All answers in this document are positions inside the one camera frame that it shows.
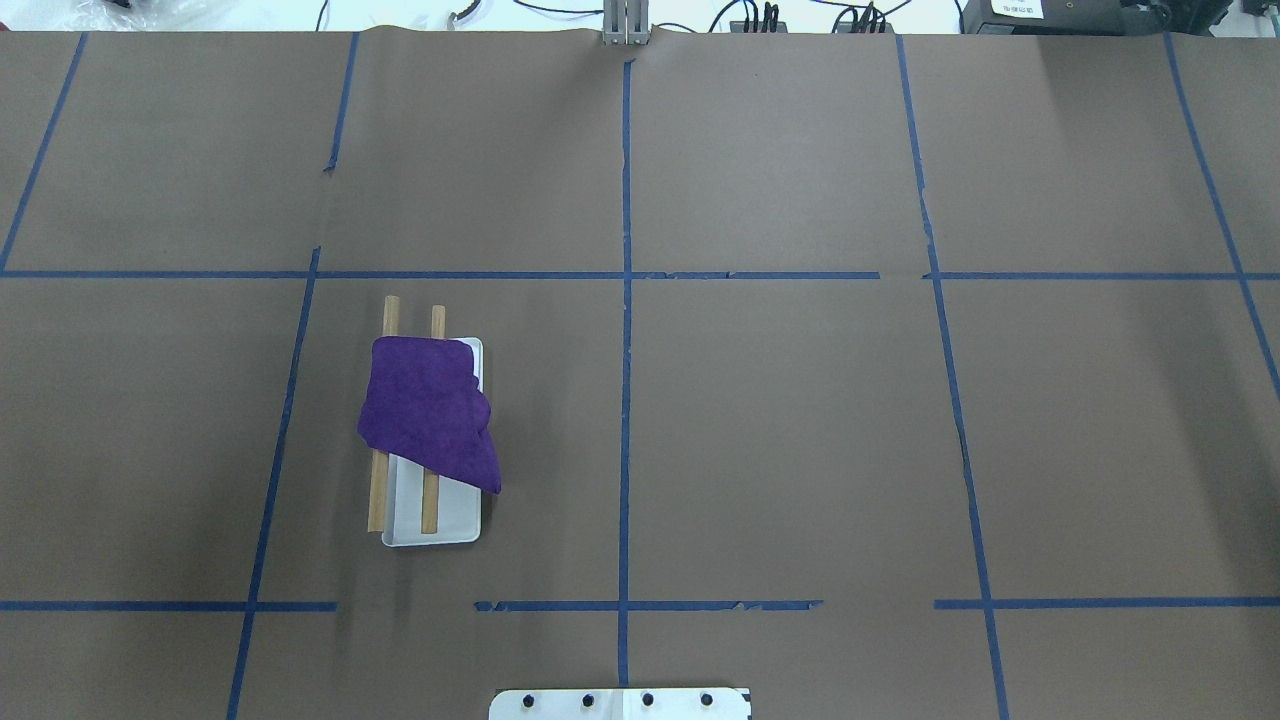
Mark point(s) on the purple towel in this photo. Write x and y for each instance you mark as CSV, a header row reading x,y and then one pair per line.
x,y
423,402

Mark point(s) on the white towel rack with wooden bars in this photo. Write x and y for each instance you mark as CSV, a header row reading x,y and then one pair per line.
x,y
412,506

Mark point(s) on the white mounting plate with bolts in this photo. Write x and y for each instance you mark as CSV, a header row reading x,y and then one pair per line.
x,y
623,703

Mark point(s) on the black box device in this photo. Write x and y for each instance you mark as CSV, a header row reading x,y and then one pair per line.
x,y
1091,18

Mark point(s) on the blue tape grid lines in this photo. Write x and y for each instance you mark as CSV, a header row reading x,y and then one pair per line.
x,y
920,378

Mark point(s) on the grey aluminium frame post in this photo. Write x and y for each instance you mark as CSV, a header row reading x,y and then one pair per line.
x,y
626,22

